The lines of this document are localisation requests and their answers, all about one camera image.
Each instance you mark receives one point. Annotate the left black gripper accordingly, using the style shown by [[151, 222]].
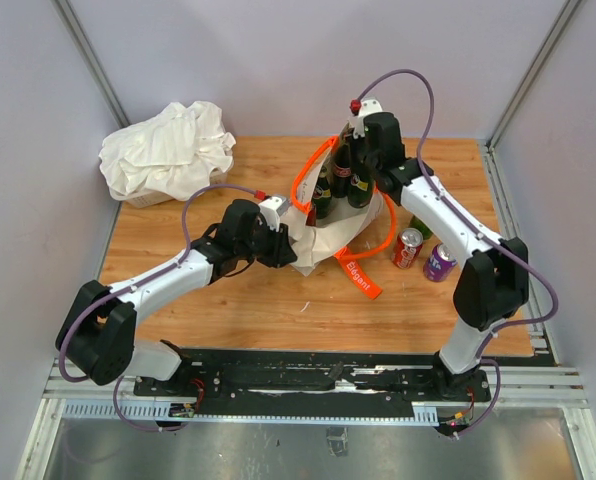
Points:
[[282, 251]]

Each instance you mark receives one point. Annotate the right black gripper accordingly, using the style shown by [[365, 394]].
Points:
[[354, 142]]

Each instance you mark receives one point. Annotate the canvas tote bag orange handles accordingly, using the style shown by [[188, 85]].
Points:
[[331, 237]]

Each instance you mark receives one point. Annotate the green bottle gold foil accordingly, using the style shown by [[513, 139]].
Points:
[[419, 225]]

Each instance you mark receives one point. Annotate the red cola can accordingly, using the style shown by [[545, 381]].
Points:
[[407, 248]]

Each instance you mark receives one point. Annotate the purple soda can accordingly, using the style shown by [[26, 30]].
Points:
[[439, 264]]

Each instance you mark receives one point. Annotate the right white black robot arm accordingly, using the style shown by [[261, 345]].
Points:
[[494, 281]]

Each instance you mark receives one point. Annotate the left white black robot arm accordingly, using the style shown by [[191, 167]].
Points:
[[98, 334]]

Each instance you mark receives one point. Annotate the cola glass bottle red cap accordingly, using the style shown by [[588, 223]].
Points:
[[341, 167]]

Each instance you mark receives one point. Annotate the white crumpled cloth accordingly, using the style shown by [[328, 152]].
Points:
[[175, 153]]

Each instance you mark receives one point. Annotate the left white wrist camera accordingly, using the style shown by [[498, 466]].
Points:
[[272, 208]]

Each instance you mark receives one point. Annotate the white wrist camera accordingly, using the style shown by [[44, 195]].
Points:
[[272, 208], [359, 110]]

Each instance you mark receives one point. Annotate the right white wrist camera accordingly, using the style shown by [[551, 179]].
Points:
[[359, 110]]

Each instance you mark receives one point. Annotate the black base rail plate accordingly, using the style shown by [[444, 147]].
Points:
[[313, 386]]

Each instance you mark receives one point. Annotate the right aluminium frame post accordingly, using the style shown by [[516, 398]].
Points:
[[554, 36]]

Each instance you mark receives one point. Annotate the aluminium frame post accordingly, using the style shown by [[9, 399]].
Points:
[[79, 37], [554, 36]]

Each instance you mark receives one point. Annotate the left aluminium frame post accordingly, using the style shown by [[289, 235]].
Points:
[[79, 37]]

